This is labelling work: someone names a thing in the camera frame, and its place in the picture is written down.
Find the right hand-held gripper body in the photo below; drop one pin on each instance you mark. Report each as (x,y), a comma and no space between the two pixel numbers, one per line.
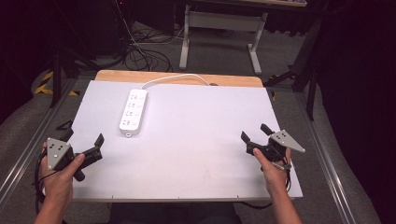
(281,141)

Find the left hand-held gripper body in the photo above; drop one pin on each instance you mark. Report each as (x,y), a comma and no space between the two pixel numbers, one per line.
(57,152)

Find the person's left hand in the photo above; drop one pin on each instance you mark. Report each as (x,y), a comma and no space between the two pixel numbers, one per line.
(59,183)

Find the person's right hand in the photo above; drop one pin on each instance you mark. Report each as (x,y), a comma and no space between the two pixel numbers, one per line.
(274,177)

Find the yellow black floor tape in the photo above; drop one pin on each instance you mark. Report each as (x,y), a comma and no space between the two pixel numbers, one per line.
(46,85)

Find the white power strip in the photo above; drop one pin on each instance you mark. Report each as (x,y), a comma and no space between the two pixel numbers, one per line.
(133,113)

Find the black tripod stand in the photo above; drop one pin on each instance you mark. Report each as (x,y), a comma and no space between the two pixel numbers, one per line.
(60,74)

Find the white board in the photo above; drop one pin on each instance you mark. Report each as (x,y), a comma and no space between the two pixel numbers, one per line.
(186,140)

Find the black metal stand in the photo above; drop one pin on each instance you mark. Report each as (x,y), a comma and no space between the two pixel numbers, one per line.
(308,71)

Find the aluminium rail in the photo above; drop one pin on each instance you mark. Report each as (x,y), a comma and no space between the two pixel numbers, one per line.
(327,161)
(28,146)

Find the white metal desk frame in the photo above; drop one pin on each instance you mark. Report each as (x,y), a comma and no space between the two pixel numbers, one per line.
(222,21)

